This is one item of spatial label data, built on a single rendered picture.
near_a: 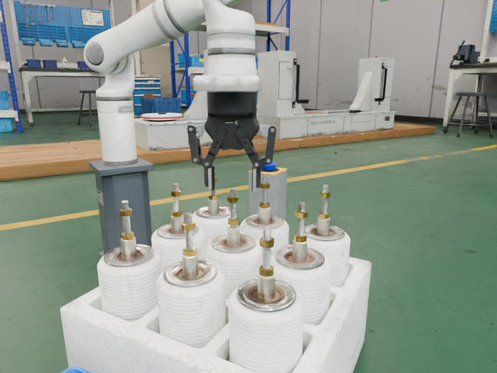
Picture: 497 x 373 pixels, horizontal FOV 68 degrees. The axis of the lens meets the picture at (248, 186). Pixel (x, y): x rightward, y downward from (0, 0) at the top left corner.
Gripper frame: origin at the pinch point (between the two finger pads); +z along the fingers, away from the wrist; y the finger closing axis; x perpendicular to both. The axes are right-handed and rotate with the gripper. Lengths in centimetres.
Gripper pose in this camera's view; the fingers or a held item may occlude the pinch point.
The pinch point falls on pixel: (232, 182)
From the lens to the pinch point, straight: 59.6
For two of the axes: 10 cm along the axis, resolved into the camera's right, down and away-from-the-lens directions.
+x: -0.7, 2.6, -9.6
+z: 0.0, 9.7, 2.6
